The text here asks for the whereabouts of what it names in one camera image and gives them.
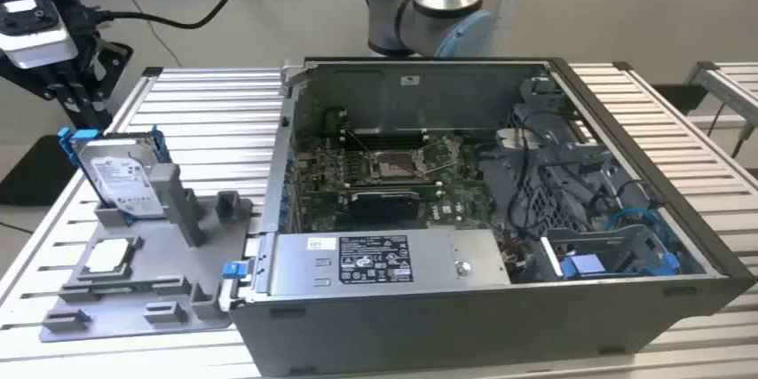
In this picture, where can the silver power supply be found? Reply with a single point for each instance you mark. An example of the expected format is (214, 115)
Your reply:
(297, 263)

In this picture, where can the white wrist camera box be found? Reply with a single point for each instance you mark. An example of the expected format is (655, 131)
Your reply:
(35, 48)

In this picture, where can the black graphics card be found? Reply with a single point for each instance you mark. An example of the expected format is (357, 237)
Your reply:
(385, 208)

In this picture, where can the black stand with base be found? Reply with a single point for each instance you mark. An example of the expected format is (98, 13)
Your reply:
(35, 175)

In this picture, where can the metal slat side table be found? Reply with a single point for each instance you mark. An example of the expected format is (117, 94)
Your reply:
(732, 81)

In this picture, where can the black open PC case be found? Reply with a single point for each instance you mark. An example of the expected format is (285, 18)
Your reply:
(474, 321)

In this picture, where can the thin metal locking lever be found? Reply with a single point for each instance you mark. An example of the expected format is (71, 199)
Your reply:
(366, 144)

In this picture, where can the silver CPU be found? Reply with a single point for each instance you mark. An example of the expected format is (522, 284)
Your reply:
(109, 257)

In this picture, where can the green RAM stick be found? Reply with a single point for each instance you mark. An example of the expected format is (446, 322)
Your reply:
(127, 283)

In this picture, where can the black RAM slots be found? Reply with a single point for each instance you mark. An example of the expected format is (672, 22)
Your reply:
(385, 132)

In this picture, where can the blue case latch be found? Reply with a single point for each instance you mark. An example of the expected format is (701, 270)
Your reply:
(233, 271)

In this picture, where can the grey parts rack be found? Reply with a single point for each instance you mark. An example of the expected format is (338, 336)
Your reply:
(161, 259)

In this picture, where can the hard disk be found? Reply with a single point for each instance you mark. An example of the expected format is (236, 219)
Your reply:
(119, 175)

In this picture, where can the CPU socket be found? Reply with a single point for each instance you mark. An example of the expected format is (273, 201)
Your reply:
(394, 163)

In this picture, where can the blue disk carrier in bay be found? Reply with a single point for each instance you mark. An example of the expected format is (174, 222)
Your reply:
(584, 265)

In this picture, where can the grey metal disk bay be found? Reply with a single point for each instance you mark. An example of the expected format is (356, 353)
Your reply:
(628, 237)

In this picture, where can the green motherboard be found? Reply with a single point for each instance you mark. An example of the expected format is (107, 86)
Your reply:
(456, 183)

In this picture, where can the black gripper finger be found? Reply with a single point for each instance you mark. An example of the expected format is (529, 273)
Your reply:
(113, 57)
(83, 95)

